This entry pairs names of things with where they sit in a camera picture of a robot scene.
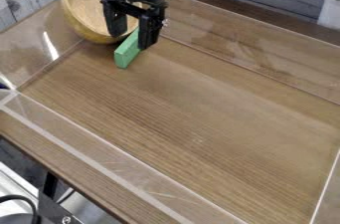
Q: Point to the white cylindrical container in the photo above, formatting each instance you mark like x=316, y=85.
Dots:
x=330, y=14

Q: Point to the black table leg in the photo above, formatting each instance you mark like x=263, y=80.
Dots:
x=50, y=187

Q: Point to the black metal bracket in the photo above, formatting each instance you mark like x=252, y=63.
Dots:
x=52, y=213

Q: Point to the green rectangular block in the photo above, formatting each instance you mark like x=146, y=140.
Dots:
x=127, y=51

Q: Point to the clear acrylic tray wall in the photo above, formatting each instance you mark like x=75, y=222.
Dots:
x=215, y=131

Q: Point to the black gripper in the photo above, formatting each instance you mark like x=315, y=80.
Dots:
x=147, y=10

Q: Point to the brown wooden bowl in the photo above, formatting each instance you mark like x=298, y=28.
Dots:
x=84, y=15

